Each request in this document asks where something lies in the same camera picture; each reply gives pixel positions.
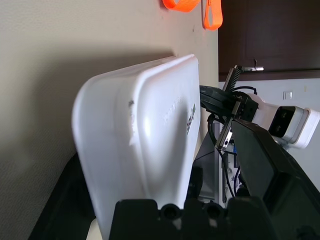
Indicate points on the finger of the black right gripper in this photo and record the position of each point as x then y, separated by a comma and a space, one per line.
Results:
215, 93
217, 107

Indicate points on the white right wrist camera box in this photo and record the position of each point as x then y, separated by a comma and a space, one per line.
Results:
300, 125

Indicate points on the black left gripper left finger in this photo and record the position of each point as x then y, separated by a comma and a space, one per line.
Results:
62, 207

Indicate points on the orange and teal backpack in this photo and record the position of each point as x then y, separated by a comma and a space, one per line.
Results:
212, 26

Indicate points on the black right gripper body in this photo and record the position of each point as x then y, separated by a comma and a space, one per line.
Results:
246, 107

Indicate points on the dark brown wooden cabinet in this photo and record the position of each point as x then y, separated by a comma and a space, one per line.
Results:
275, 37

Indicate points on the white pencil case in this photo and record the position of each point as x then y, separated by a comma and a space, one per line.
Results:
150, 125

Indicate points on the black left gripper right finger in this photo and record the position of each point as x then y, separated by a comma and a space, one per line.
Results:
275, 187

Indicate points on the white wall outlet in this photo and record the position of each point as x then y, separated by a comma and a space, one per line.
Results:
287, 95

